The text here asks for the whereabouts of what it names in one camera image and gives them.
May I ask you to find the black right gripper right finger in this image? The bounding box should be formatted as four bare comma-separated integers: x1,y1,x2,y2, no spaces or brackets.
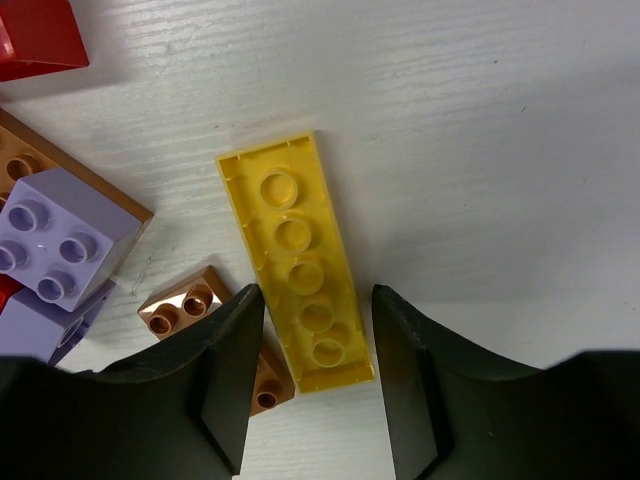
371,285,639,479

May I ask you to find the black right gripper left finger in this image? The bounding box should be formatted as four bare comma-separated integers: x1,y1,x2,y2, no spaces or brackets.
1,284,265,479

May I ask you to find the brown lego plate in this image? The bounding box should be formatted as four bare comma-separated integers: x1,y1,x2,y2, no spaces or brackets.
137,265,295,416

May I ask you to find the purple square lego brick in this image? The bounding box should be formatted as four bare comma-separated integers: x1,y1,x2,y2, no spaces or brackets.
1,168,141,312

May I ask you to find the small red lego brick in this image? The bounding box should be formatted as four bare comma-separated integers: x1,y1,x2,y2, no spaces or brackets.
0,274,24,314

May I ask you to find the yellow long lego plate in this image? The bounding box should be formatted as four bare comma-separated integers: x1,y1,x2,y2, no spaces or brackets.
216,133,375,393

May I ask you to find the brown lego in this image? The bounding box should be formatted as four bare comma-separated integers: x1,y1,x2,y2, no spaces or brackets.
1,110,154,275

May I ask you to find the red long lego brick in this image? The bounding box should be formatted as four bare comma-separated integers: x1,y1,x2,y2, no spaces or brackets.
1,0,89,82

